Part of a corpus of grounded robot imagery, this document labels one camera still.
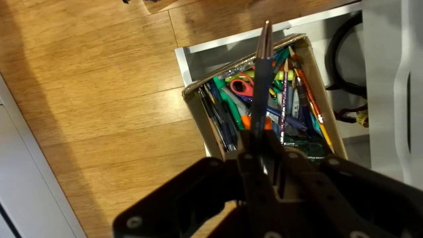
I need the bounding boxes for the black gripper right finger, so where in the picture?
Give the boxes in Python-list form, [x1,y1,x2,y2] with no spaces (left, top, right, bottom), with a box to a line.
[262,132,387,238]

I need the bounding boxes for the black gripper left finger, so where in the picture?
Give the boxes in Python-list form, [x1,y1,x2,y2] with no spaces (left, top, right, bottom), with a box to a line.
[237,132,282,238]

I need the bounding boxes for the cardboard box of pens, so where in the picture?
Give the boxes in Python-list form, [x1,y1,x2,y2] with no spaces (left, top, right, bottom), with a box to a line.
[182,34,346,161]

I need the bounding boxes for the yellow pencil in box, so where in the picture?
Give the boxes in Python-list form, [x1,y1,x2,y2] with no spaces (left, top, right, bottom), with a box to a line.
[293,68,334,153]

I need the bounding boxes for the white desk drawer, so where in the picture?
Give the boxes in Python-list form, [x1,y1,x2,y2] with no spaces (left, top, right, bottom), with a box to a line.
[174,0,375,170]

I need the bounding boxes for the red handled scissors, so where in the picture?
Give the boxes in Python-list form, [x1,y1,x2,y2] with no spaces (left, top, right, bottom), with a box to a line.
[228,79,253,97]

